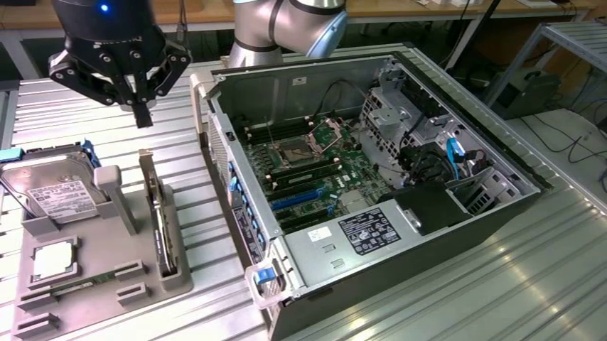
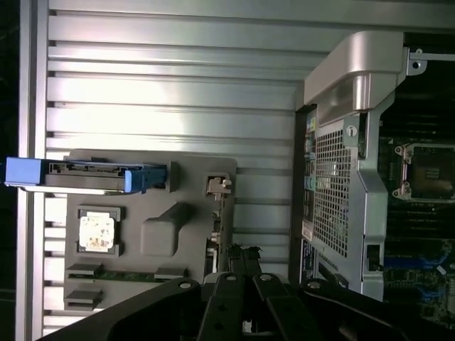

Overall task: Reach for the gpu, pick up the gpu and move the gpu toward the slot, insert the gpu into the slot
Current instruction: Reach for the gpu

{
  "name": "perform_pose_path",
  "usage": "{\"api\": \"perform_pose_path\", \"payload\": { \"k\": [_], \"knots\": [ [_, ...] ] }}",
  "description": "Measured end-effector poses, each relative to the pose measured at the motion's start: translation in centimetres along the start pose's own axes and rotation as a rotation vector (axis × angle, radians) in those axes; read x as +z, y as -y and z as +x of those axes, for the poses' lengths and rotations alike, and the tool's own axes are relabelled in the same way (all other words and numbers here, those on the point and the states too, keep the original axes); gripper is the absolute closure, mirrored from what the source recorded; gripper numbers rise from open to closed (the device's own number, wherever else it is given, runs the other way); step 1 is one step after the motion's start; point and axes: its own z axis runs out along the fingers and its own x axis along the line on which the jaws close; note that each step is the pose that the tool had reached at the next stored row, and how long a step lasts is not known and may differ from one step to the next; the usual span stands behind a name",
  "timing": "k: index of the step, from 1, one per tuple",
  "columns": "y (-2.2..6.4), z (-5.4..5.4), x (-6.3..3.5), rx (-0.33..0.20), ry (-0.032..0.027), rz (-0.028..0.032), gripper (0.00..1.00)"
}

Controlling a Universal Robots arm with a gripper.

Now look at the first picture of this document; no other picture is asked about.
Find grey metal shelf frame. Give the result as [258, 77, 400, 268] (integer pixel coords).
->
[483, 21, 607, 107]

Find green GPU with metal bracket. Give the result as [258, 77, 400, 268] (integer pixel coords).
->
[138, 148, 180, 278]

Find black wire bundle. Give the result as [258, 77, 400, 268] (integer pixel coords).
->
[396, 141, 451, 185]

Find long black expansion slot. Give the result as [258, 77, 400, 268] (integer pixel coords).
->
[276, 208, 330, 223]
[283, 217, 334, 231]

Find black stand pole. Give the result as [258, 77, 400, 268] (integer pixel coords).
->
[444, 0, 504, 72]

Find green Dell motherboard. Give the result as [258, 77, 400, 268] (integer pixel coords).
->
[239, 113, 398, 234]

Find blue SATA wire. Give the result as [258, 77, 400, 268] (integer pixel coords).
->
[444, 137, 464, 183]

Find long black wire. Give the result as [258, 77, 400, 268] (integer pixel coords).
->
[320, 80, 372, 115]

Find silver hard disk with label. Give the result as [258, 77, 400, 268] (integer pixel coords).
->
[0, 156, 110, 225]

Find silver perforated disk bay cage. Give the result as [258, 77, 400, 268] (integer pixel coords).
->
[359, 86, 415, 178]

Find black plastic cable cover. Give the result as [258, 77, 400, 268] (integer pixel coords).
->
[395, 185, 471, 237]

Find grey case handle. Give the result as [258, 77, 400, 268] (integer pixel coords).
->
[188, 72, 224, 102]
[244, 258, 291, 310]

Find grey parts rack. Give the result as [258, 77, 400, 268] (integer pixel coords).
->
[12, 166, 194, 341]

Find silver power supply with labels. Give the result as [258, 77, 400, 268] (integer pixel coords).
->
[283, 198, 426, 289]

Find blue expansion slot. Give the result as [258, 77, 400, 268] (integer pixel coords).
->
[270, 189, 324, 211]

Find open black PC case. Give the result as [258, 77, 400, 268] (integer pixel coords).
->
[188, 41, 554, 341]

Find green RAM stick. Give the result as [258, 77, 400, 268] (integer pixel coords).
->
[47, 271, 118, 296]

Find installed RAM stick with label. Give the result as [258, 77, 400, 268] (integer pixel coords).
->
[274, 170, 334, 188]

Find silver CPU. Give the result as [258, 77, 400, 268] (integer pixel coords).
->
[31, 244, 77, 280]

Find CPU socket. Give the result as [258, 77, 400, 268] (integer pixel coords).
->
[278, 140, 316, 166]

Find small silver disk bay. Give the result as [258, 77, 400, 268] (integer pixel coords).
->
[447, 173, 519, 217]

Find hanging black cable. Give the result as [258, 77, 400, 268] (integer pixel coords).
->
[176, 0, 190, 40]

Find blue disk caddy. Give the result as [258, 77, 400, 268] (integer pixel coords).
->
[0, 139, 103, 171]

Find silver chipset heatsink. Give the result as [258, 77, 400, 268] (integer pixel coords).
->
[340, 195, 370, 210]

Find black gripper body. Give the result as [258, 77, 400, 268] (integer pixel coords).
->
[51, 0, 167, 77]

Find metal socket cover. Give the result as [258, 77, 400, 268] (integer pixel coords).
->
[307, 119, 343, 154]

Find black box under shelf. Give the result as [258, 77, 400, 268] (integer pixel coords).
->
[492, 72, 563, 120]

